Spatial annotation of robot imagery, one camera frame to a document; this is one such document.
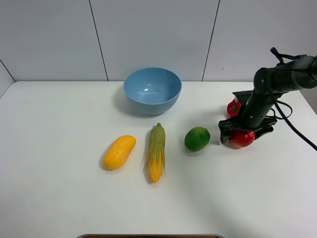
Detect corn cob with husk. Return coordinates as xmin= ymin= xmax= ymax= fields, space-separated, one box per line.
xmin=145 ymin=122 xmax=166 ymax=184

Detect blue plastic bowl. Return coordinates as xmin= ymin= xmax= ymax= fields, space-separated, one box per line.
xmin=123 ymin=67 xmax=182 ymax=115

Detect red apple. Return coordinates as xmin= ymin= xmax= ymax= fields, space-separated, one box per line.
xmin=229 ymin=130 xmax=256 ymax=148

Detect green lime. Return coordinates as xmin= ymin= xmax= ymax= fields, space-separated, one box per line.
xmin=184 ymin=127 xmax=211 ymax=152

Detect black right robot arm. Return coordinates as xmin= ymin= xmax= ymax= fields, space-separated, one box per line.
xmin=218 ymin=56 xmax=317 ymax=144

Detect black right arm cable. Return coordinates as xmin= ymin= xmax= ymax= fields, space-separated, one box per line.
xmin=269 ymin=47 xmax=317 ymax=152

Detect yellow mango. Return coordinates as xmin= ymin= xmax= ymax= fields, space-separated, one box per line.
xmin=103 ymin=135 xmax=136 ymax=170

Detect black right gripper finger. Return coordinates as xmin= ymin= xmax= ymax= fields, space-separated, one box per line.
xmin=218 ymin=125 xmax=234 ymax=144
xmin=255 ymin=125 xmax=273 ymax=140

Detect red bell pepper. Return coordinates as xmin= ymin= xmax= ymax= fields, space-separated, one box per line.
xmin=227 ymin=99 xmax=242 ymax=118

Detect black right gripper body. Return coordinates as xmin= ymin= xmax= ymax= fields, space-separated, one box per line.
xmin=218 ymin=106 xmax=277 ymax=131

